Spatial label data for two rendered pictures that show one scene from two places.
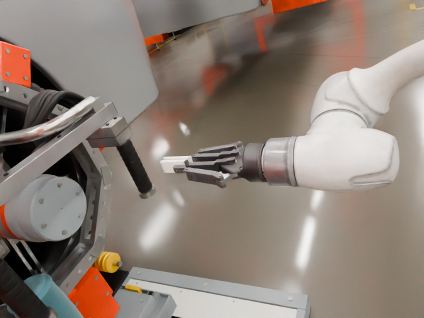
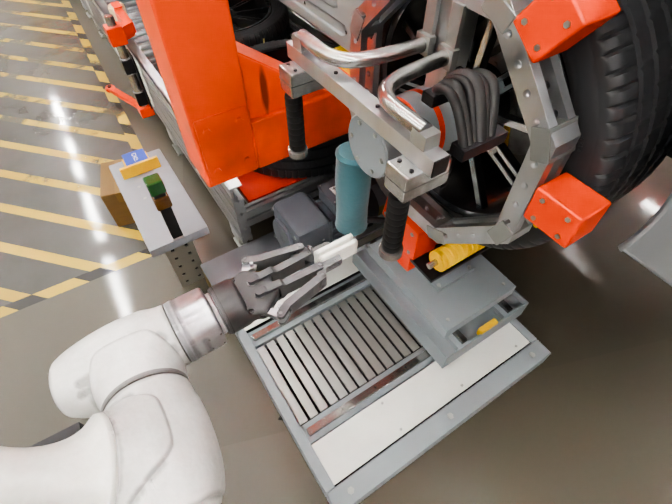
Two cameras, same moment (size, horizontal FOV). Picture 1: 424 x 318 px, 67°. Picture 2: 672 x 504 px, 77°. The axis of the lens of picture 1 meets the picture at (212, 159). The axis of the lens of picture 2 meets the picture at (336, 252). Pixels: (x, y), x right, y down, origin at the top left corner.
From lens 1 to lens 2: 0.86 m
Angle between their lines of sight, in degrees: 81
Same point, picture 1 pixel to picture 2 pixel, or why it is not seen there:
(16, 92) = (512, 49)
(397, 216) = not seen: outside the picture
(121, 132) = (392, 182)
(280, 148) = (180, 300)
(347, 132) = (98, 347)
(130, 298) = (461, 311)
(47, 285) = (346, 161)
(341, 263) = not seen: outside the picture
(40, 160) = (345, 94)
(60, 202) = (368, 143)
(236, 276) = (450, 473)
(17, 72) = (536, 31)
